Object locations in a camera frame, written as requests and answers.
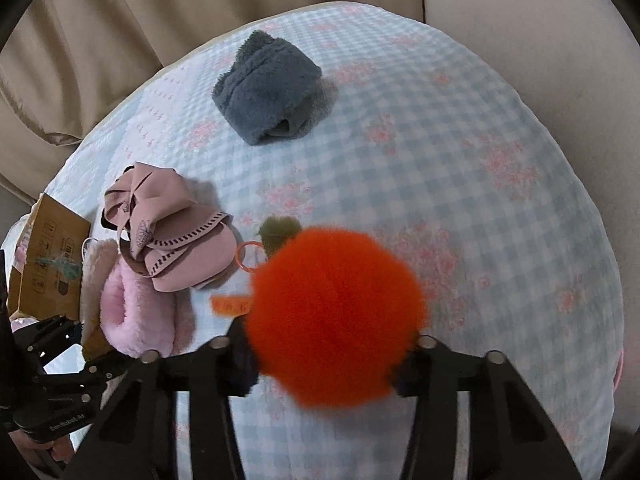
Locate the orange fluffy pompom keychain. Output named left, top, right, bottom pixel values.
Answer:
left=209, top=217, right=428, bottom=408

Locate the pink fluffy slipper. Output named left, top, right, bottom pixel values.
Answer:
left=79, top=238, right=195, bottom=361

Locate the cardboard box with pink lining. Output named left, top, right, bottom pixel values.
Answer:
left=8, top=194, right=91, bottom=321

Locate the beige curtain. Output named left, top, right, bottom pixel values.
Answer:
left=1, top=0, right=425, bottom=200

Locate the grey fluffy folded cloth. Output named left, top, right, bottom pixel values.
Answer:
left=212, top=30, right=322, bottom=145

